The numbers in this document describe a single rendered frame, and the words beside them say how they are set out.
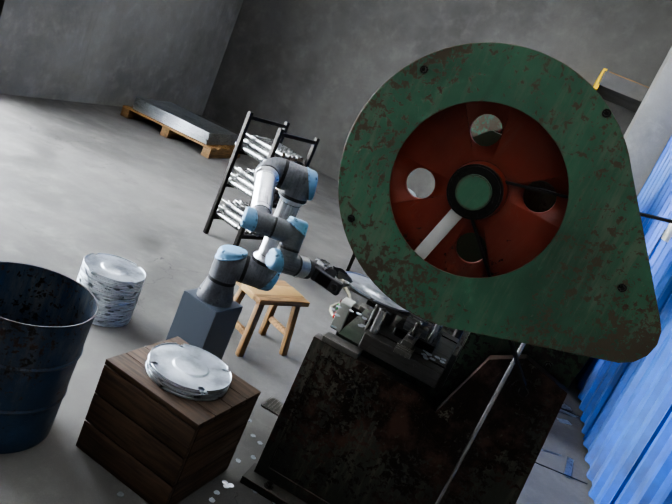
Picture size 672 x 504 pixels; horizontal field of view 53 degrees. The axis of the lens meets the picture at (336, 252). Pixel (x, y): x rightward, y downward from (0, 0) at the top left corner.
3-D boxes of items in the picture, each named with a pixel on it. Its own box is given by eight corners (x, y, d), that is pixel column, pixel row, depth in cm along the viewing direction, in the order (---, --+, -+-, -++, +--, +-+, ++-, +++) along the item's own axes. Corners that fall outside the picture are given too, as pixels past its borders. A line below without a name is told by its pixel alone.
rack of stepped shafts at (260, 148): (236, 256, 472) (286, 131, 447) (197, 228, 496) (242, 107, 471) (276, 257, 507) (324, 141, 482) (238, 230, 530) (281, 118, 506)
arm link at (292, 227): (280, 213, 221) (269, 243, 222) (312, 224, 224) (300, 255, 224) (278, 210, 229) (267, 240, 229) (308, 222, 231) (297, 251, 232)
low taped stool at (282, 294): (263, 332, 374) (285, 280, 365) (287, 356, 358) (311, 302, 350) (212, 332, 349) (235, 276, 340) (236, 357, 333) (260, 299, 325)
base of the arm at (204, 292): (189, 291, 269) (197, 269, 267) (212, 287, 283) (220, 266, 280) (216, 309, 263) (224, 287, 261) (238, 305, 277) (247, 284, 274)
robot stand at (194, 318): (148, 383, 280) (184, 289, 269) (177, 374, 296) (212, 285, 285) (179, 407, 273) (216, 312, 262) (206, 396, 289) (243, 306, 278)
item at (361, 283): (413, 302, 263) (414, 300, 263) (407, 319, 235) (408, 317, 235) (349, 268, 267) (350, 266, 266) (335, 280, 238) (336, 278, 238)
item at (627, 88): (593, 87, 709) (606, 63, 702) (587, 97, 827) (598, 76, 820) (678, 122, 689) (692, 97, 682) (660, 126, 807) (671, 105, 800)
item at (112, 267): (110, 286, 295) (111, 284, 295) (70, 255, 307) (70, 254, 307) (157, 281, 320) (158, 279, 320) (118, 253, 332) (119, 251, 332)
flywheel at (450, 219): (678, 178, 168) (483, 371, 190) (665, 176, 187) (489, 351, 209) (462, 1, 178) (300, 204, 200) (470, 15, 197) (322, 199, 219)
